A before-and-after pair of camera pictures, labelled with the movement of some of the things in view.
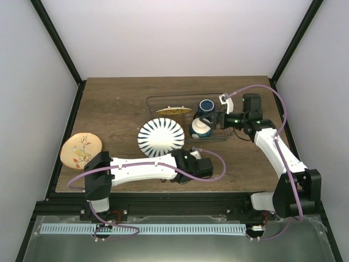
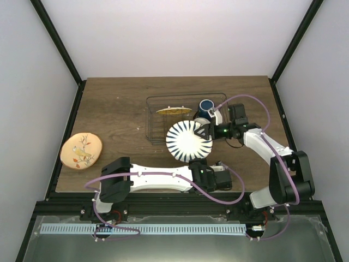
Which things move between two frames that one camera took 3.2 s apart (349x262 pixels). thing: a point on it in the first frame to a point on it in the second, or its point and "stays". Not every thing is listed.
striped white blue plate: x=158 y=137 to x=183 y=143
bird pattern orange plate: x=77 y=149 stays
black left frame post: x=41 y=11 stays
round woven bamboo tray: x=174 y=111 stays
